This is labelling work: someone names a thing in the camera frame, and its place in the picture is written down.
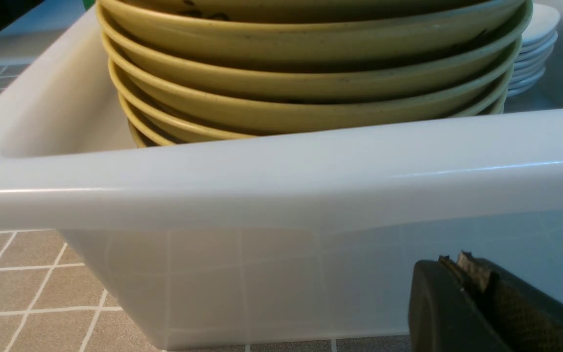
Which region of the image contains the white plastic tub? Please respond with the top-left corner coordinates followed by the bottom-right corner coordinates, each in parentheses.
top-left (0, 0), bottom-right (563, 351)

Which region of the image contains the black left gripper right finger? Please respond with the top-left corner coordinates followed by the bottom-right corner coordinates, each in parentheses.
top-left (457, 252), bottom-right (563, 352)

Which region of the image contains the stack of white small dishes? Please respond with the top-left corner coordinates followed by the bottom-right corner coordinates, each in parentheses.
top-left (507, 3), bottom-right (561, 97)

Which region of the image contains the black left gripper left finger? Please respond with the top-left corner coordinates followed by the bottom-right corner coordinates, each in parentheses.
top-left (408, 260), bottom-right (512, 352)

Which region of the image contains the stack of yellow noodle bowls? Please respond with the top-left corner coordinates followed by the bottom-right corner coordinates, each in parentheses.
top-left (95, 0), bottom-right (533, 146)

